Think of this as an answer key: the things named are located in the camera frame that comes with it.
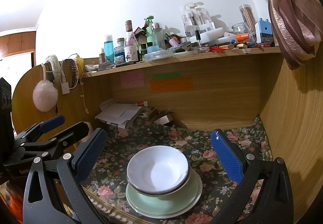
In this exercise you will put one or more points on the orange and white tube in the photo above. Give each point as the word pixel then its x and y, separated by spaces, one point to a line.
pixel 141 104

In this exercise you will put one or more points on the white bowl with black pattern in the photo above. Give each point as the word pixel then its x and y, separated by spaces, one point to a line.
pixel 156 168

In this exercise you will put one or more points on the white rounded gadget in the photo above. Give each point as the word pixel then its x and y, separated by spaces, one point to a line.
pixel 90 67

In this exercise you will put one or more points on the white plate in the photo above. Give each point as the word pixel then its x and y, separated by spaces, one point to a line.
pixel 194 201

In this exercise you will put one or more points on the blue and white pencil sharpener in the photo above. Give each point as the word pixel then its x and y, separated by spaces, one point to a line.
pixel 263 31

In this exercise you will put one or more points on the red crayons pack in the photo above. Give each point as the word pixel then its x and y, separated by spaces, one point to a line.
pixel 265 45

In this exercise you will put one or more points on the green pump bottle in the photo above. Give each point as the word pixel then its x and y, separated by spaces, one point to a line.
pixel 149 28

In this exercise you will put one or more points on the paper house craft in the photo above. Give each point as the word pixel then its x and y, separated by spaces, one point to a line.
pixel 140 33

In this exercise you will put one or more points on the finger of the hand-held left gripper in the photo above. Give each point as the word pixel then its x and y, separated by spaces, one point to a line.
pixel 73 133
pixel 51 121

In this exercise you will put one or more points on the blue glass jar bottle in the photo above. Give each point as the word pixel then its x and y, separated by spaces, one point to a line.
pixel 119 52

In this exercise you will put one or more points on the floral tablecloth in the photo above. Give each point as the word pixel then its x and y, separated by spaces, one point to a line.
pixel 201 148

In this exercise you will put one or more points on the coloured sticky notes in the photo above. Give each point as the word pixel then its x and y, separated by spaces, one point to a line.
pixel 171 84

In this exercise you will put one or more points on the small dark bottle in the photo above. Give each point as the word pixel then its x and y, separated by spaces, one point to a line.
pixel 150 45
pixel 143 51

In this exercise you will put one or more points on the yellow eraser block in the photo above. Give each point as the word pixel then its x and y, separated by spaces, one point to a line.
pixel 243 45

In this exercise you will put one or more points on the white fluffy pompom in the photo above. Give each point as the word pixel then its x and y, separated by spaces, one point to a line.
pixel 45 95

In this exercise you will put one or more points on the clear bottle with illustrated label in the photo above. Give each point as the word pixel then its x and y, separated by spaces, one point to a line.
pixel 130 42

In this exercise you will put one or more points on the clear brush package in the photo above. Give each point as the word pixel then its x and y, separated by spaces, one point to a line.
pixel 193 17

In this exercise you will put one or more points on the white fluffy headband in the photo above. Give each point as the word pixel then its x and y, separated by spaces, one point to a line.
pixel 54 62

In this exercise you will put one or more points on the clear plastic lidded container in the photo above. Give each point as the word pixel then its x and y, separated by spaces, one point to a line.
pixel 159 55

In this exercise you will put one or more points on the wooden block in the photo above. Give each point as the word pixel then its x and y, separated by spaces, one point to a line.
pixel 228 46

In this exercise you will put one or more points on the red tassel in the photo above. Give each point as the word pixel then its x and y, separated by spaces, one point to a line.
pixel 219 49

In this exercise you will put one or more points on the yellow headband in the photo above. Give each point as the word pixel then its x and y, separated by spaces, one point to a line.
pixel 80 63

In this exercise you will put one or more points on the pink bowl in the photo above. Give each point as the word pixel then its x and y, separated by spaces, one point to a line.
pixel 182 185

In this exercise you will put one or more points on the light blue box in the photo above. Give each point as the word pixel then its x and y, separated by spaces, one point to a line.
pixel 154 50

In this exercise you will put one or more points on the stack of booklets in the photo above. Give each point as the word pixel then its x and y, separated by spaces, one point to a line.
pixel 149 114

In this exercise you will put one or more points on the pink striped curtain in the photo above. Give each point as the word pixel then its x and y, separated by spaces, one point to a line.
pixel 290 24

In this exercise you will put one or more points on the pink bottle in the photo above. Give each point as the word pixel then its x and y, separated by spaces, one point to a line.
pixel 171 40

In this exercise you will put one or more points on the clear canister of pencils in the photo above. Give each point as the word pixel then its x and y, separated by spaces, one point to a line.
pixel 247 17

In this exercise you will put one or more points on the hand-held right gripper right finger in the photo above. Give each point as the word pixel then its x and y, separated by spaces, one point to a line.
pixel 227 158

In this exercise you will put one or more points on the blue liquid bottle white cap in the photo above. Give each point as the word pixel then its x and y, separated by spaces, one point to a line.
pixel 108 47

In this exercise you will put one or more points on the green sticky note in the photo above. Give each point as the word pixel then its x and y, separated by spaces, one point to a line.
pixel 166 75

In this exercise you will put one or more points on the small brown bottle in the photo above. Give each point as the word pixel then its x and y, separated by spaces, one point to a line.
pixel 102 56

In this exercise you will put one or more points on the glass jar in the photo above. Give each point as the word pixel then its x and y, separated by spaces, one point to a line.
pixel 241 27

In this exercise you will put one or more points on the pale green plate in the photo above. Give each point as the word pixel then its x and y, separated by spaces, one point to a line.
pixel 151 203

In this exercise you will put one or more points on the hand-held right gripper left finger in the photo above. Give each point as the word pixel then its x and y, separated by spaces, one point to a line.
pixel 90 156

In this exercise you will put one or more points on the clear bottle with black cap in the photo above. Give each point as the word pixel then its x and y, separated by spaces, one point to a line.
pixel 198 38

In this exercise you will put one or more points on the pink sticky note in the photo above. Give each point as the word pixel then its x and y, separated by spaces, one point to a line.
pixel 132 79

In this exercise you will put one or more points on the stack of white papers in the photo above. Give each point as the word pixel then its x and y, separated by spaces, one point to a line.
pixel 118 113

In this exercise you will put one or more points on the white bottle with orange cap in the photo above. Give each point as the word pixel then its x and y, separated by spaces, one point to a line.
pixel 237 37

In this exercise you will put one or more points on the white box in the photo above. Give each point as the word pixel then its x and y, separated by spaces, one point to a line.
pixel 212 34

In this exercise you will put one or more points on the wooden desk hutch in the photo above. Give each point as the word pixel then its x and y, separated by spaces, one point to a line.
pixel 227 92

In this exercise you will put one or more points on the wooden wall cabinet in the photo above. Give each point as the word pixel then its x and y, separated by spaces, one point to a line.
pixel 17 42

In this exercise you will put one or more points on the white tape roll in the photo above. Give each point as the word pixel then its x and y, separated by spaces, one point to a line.
pixel 164 119

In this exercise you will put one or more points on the frosted bottle with silver cap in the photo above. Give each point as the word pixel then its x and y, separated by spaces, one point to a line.
pixel 157 34

